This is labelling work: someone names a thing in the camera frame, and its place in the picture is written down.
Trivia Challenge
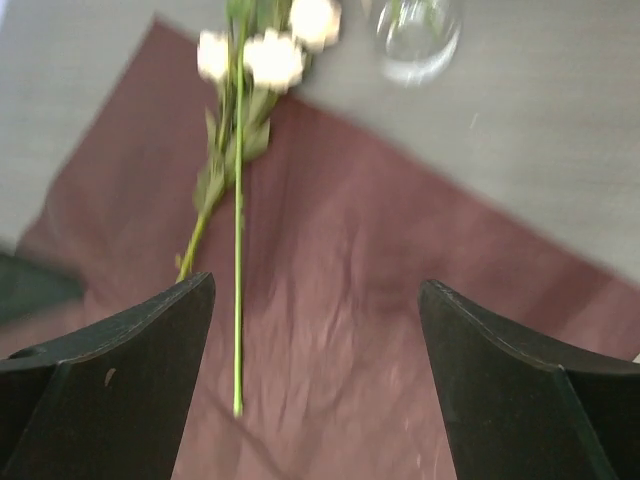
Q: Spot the pale pink rose stem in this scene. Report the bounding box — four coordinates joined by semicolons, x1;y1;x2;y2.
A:
176;28;306;281

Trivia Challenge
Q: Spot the white rose stem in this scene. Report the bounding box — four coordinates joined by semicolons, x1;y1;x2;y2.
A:
227;0;344;419

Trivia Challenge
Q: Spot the clear glass vase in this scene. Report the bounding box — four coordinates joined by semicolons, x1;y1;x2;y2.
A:
367;0;463;87

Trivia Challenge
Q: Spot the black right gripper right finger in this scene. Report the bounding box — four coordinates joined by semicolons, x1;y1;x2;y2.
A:
419;280;639;479

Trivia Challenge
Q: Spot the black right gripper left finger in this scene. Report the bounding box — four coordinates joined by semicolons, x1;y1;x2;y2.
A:
1;273;215;480

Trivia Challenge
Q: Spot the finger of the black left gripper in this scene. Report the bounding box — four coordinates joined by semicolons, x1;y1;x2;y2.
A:
1;251;84;325

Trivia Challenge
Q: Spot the dark red wrapping paper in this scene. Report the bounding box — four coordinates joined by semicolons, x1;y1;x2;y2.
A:
1;21;639;479

